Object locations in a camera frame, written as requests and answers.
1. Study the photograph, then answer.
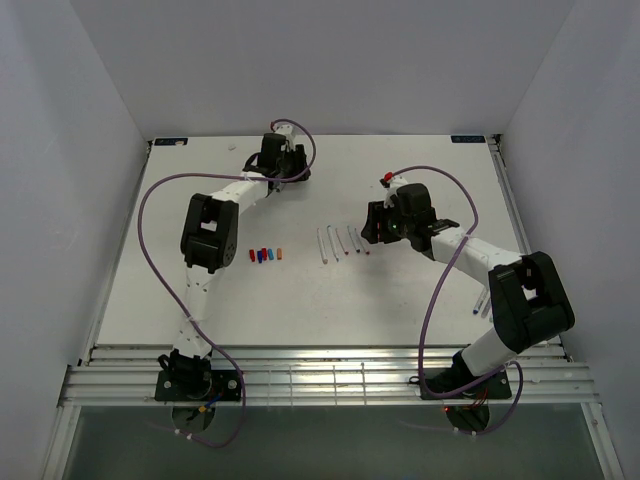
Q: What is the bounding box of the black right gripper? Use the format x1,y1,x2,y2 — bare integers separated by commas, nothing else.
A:
361,199,414,244

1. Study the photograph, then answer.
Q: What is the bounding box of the dark blue capped pen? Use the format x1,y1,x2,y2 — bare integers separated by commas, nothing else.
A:
347,225,361,254

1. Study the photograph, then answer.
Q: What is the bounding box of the red capped white pen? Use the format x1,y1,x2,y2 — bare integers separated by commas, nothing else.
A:
334,228,349,256

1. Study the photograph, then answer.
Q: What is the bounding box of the blue capped white pen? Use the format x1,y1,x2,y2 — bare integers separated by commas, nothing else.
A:
326,225,340,263

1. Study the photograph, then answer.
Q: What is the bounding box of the orange capped white pen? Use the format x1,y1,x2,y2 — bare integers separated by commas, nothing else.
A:
316,228,328,265

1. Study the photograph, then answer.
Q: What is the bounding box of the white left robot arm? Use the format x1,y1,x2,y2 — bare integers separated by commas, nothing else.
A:
173,122,310,359

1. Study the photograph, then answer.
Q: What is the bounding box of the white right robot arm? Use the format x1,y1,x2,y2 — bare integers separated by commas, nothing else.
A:
362,177,575,397

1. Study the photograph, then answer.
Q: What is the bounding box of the right blue corner label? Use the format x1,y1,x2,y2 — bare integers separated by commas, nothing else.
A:
450,135,486,144

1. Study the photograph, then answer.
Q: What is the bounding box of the blue corner label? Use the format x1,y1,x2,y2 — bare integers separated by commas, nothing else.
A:
450,135,486,144
153,137,189,146

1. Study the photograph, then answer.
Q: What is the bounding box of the left blue corner label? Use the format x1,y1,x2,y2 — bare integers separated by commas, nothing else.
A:
153,137,189,146

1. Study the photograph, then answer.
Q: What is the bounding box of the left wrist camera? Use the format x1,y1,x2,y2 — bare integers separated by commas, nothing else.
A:
270,121,296,150

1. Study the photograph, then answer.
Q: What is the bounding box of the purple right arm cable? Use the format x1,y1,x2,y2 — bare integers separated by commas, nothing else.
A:
394,166,525,436

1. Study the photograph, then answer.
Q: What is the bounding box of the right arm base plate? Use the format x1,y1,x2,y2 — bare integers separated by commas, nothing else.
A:
407,368,512,400

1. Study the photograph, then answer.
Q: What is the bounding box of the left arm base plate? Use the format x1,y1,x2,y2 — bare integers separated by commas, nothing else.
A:
154,370,241,403

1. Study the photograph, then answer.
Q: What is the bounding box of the aluminium right side rail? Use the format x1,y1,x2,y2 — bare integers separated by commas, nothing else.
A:
486,134,625,479

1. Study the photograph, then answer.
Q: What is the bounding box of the aluminium front rail frame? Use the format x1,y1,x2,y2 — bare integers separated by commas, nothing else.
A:
59,341,600,407

